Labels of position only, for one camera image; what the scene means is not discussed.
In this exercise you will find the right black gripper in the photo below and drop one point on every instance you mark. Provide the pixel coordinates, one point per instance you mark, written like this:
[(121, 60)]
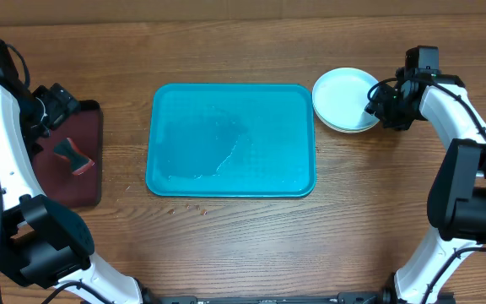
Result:
[(373, 109)]

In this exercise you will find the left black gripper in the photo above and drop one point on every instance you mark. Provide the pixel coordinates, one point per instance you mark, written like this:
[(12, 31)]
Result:
[(62, 102)]

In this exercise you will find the yellow-green plate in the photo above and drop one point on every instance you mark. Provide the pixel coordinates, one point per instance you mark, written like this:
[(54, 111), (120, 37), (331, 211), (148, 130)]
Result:
[(347, 123)]

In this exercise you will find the light blue plate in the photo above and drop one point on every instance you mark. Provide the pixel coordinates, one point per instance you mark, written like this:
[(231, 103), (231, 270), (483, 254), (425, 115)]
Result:
[(342, 89)]

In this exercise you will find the green and red sponge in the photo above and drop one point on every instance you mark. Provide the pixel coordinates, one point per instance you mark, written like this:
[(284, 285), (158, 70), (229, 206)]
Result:
[(73, 156)]

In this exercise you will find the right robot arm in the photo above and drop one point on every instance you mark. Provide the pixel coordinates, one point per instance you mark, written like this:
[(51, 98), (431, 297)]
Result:
[(456, 204)]

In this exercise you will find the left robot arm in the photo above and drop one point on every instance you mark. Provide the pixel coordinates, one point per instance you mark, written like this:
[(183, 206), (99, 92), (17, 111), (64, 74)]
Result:
[(43, 242)]

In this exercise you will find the black tray with maroon inside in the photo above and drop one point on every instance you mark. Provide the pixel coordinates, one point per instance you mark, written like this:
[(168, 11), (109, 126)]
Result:
[(81, 132)]

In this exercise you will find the teal plastic tray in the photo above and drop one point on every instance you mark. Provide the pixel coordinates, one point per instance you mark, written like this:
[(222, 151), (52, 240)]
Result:
[(231, 141)]

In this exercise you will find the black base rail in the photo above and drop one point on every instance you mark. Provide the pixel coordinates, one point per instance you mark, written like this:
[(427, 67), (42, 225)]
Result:
[(367, 297)]

